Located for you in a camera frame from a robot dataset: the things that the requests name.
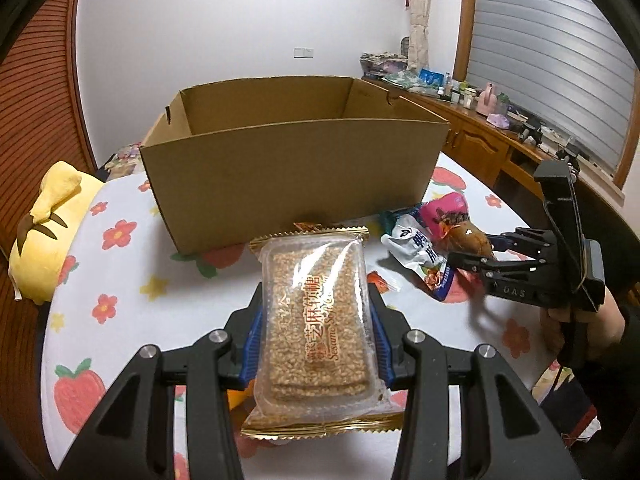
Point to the wooden slatted door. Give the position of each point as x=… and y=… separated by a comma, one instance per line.
x=35, y=110

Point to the wooden cabinet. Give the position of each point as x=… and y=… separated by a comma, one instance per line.
x=480, y=135

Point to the white blue snack packet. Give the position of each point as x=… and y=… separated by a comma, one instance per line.
x=410, y=250

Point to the small orange gold packet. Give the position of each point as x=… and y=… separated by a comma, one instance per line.
x=307, y=226

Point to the group of small bottles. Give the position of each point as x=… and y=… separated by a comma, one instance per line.
x=457, y=92

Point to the beige curtain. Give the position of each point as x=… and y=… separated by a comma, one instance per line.
x=417, y=10

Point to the black robot figurine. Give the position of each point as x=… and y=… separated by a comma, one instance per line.
x=569, y=152
x=531, y=132

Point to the clear sesame brittle packet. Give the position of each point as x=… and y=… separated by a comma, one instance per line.
x=315, y=310

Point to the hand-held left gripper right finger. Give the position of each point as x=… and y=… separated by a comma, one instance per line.
x=377, y=342

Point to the pink bottle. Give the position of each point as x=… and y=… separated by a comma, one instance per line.
x=486, y=102

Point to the blue box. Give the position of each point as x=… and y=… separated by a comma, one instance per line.
x=431, y=77

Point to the person's right hand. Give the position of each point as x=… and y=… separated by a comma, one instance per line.
x=552, y=330

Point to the brown cardboard box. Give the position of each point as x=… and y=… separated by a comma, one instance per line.
x=280, y=175

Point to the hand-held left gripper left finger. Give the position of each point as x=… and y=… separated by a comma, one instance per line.
x=252, y=347

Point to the purple cloth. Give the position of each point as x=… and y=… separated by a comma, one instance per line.
x=498, y=120

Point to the floral strawberry tablecloth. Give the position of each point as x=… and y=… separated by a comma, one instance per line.
x=140, y=260

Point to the colourful printed cloth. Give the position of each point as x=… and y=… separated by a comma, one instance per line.
x=122, y=157

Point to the brown snack packet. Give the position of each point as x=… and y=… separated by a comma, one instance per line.
x=467, y=240

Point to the yellow plush toy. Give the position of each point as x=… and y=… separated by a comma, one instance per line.
x=45, y=240

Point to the person's printed clothing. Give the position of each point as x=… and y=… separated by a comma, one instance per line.
x=565, y=400

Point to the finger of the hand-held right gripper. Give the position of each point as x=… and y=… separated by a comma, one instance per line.
x=525, y=242
x=480, y=265

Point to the pink snack packet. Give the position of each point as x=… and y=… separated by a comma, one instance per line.
x=445, y=207

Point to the white wall switch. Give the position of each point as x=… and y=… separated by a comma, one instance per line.
x=303, y=52

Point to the grey window blind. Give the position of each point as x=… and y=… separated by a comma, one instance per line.
x=540, y=50

